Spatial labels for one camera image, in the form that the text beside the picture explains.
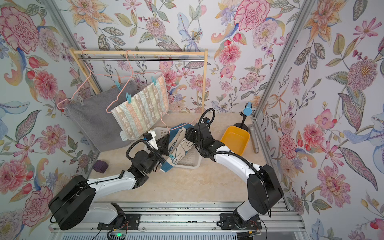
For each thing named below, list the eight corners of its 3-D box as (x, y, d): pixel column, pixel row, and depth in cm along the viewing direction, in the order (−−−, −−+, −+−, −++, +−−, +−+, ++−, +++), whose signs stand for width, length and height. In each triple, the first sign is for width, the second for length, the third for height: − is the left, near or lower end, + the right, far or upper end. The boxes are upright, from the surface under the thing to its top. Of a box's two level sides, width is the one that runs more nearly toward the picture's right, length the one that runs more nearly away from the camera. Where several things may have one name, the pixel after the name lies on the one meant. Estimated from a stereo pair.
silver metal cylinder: (254, 153, 102) (255, 151, 100) (249, 126, 117) (250, 124, 115) (259, 153, 102) (260, 151, 99) (253, 126, 117) (254, 124, 114)
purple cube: (95, 171, 93) (91, 167, 89) (101, 163, 97) (97, 159, 92) (103, 174, 92) (99, 170, 88) (109, 166, 95) (105, 162, 91)
